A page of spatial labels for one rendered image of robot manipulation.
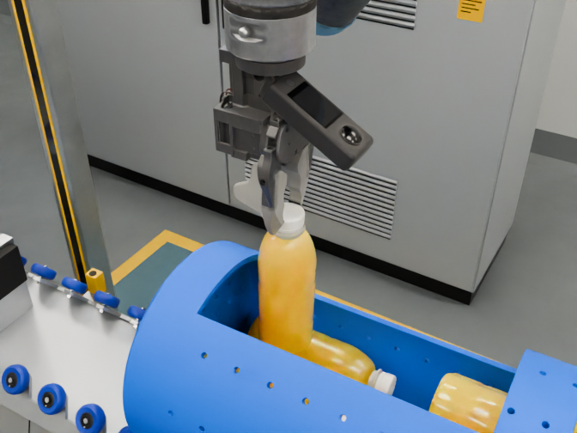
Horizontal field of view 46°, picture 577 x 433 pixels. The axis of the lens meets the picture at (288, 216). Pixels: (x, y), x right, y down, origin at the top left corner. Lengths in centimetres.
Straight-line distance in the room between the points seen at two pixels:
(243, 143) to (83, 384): 55
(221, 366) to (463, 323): 189
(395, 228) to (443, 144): 41
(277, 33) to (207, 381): 38
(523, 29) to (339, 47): 59
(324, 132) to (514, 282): 219
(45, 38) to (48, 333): 53
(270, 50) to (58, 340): 72
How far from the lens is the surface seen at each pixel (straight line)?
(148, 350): 81
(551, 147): 361
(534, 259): 295
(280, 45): 65
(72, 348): 120
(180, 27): 267
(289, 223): 77
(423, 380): 96
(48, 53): 135
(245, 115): 71
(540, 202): 331
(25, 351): 122
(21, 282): 123
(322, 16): 80
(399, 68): 224
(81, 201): 150
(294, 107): 68
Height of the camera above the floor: 176
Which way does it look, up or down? 36 degrees down
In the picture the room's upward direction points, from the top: straight up
